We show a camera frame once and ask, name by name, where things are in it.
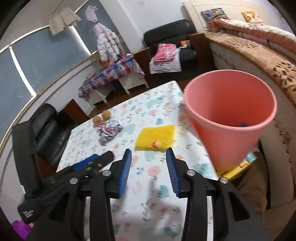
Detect pink plastic trash bin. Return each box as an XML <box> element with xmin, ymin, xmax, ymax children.
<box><xmin>184</xmin><ymin>69</ymin><xmax>278</xmax><ymax>171</ymax></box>

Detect purple white crumpled wrapper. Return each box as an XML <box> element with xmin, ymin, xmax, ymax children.
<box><xmin>97</xmin><ymin>118</ymin><xmax>122</xmax><ymax>145</ymax></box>

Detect brown walnut left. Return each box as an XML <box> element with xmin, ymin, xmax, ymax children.
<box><xmin>92</xmin><ymin>115</ymin><xmax>102</xmax><ymax>126</ymax></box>

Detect brown walnut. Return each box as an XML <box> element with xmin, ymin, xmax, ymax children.
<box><xmin>101</xmin><ymin>110</ymin><xmax>111</xmax><ymax>121</ymax></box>
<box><xmin>92</xmin><ymin>115</ymin><xmax>102</xmax><ymax>126</ymax></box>

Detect floral animal print tablecloth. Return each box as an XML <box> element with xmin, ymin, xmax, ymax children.
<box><xmin>58</xmin><ymin>81</ymin><xmax>217</xmax><ymax>240</ymax></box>

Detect brown walnut right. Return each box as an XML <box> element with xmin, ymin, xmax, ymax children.
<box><xmin>101</xmin><ymin>110</ymin><xmax>111</xmax><ymax>121</ymax></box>

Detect black leather armchair left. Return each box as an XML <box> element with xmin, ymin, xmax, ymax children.
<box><xmin>30</xmin><ymin>100</ymin><xmax>89</xmax><ymax>179</ymax></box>

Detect black leather armchair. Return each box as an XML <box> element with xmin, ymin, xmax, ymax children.
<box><xmin>30</xmin><ymin>100</ymin><xmax>89</xmax><ymax>179</ymax></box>
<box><xmin>134</xmin><ymin>20</ymin><xmax>213</xmax><ymax>88</ymax></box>

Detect yellow book under bin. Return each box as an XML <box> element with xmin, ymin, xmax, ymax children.
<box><xmin>216</xmin><ymin>152</ymin><xmax>257</xmax><ymax>180</ymax></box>

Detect plaid cloth covered table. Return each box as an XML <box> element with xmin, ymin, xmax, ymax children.
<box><xmin>78</xmin><ymin>54</ymin><xmax>145</xmax><ymax>101</ymax></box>

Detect bed with brown blanket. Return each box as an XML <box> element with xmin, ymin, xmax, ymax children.
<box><xmin>205</xmin><ymin>27</ymin><xmax>295</xmax><ymax>208</ymax></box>

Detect pink folded clothes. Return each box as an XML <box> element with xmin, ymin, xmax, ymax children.
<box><xmin>149</xmin><ymin>43</ymin><xmax>182</xmax><ymax>74</ymax></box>

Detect black leather armchair back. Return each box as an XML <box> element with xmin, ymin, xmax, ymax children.
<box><xmin>134</xmin><ymin>20</ymin><xmax>213</xmax><ymax>88</ymax></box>

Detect hanging pink patterned jacket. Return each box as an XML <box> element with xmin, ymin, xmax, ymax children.
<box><xmin>93</xmin><ymin>23</ymin><xmax>125</xmax><ymax>62</ymax></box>

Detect orange box on armchair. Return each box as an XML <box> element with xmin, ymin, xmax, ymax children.
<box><xmin>180</xmin><ymin>40</ymin><xmax>191</xmax><ymax>48</ymax></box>

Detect hanging beige cloth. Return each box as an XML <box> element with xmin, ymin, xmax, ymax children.
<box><xmin>49</xmin><ymin>7</ymin><xmax>81</xmax><ymax>36</ymax></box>

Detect hanging purple garment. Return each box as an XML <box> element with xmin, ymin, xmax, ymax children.
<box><xmin>85</xmin><ymin>6</ymin><xmax>98</xmax><ymax>23</ymax></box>

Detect colourful cartoon pillow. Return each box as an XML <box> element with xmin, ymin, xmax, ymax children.
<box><xmin>201</xmin><ymin>8</ymin><xmax>230</xmax><ymax>33</ymax></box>

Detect rolled floral quilt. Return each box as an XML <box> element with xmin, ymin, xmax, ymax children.
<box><xmin>214</xmin><ymin>19</ymin><xmax>295</xmax><ymax>54</ymax></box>

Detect yellow floral pillow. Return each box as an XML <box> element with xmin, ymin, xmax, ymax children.
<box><xmin>242</xmin><ymin>11</ymin><xmax>263</xmax><ymax>24</ymax></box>

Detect white bed headboard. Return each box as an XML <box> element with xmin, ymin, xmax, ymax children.
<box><xmin>183</xmin><ymin>0</ymin><xmax>281</xmax><ymax>33</ymax></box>

